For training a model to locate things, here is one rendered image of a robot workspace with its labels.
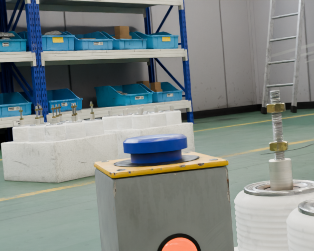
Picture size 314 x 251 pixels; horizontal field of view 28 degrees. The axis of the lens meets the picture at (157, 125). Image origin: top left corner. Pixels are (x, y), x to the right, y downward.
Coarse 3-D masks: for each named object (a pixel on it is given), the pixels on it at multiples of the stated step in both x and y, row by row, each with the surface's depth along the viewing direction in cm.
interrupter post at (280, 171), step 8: (272, 160) 62; (280, 160) 61; (288, 160) 61; (272, 168) 61; (280, 168) 61; (288, 168) 61; (272, 176) 62; (280, 176) 61; (288, 176) 61; (272, 184) 62; (280, 184) 61; (288, 184) 61
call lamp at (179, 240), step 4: (172, 240) 36; (176, 240) 36; (180, 240) 36; (184, 240) 36; (188, 240) 36; (168, 244) 36; (172, 244) 36; (176, 244) 36; (180, 244) 36; (184, 244) 36; (188, 244) 36; (192, 244) 36; (164, 248) 36; (168, 248) 35; (172, 248) 35; (176, 248) 36; (180, 248) 36; (184, 248) 36; (188, 248) 36; (192, 248) 36
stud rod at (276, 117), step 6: (276, 90) 61; (270, 96) 62; (276, 96) 61; (276, 102) 61; (276, 114) 61; (276, 120) 61; (276, 126) 61; (282, 126) 62; (276, 132) 61; (282, 132) 62; (276, 138) 61; (282, 138) 62; (276, 156) 62; (282, 156) 62
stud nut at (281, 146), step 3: (273, 141) 62; (285, 141) 61; (270, 144) 62; (273, 144) 61; (276, 144) 61; (279, 144) 61; (282, 144) 61; (285, 144) 61; (270, 147) 62; (273, 147) 61; (276, 147) 61; (279, 147) 61; (282, 147) 61; (285, 147) 61; (273, 150) 61; (276, 150) 61; (279, 150) 61; (282, 150) 61
